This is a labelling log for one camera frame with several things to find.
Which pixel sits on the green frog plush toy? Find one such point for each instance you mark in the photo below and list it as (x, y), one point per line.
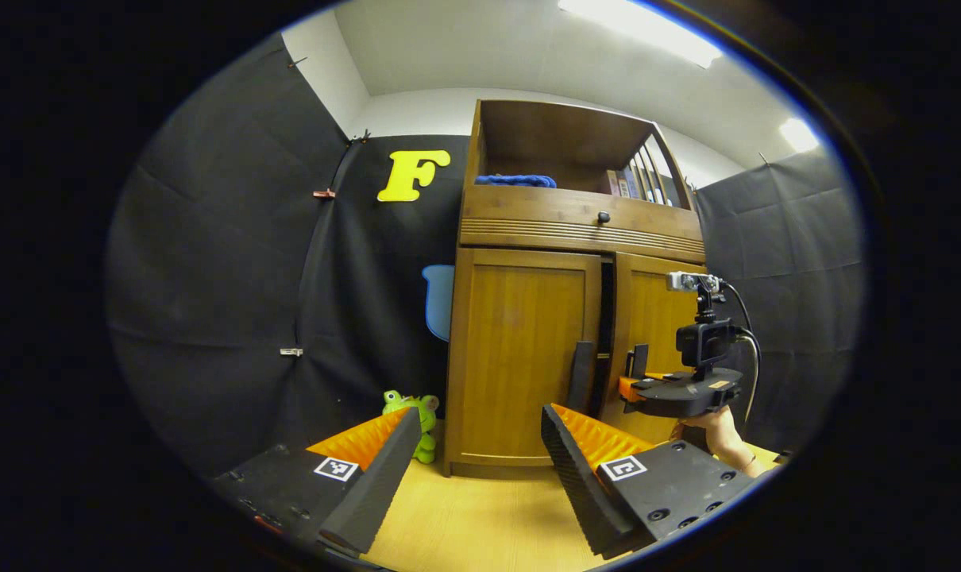
(425, 421)

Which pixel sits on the black backdrop cloth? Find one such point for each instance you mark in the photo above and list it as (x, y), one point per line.
(210, 278)

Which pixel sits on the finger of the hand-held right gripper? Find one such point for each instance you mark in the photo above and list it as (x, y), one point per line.
(628, 389)

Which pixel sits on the wooden double-door shoe cabinet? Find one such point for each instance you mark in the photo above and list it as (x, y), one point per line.
(552, 135)

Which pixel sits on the blue folded cloth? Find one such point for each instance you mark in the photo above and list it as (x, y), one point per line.
(516, 181)

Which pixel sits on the wooden shoe cabinet door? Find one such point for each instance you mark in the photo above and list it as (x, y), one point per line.
(655, 318)
(512, 357)

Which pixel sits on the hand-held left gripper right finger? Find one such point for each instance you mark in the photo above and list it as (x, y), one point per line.
(580, 485)

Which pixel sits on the small ceiling light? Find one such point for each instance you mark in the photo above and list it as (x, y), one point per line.
(800, 135)

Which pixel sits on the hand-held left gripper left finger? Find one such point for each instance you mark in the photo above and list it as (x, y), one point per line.
(377, 492)

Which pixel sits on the long ceiling light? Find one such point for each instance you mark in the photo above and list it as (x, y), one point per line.
(647, 28)

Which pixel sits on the beige book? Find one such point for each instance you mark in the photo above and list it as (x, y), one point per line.
(611, 183)

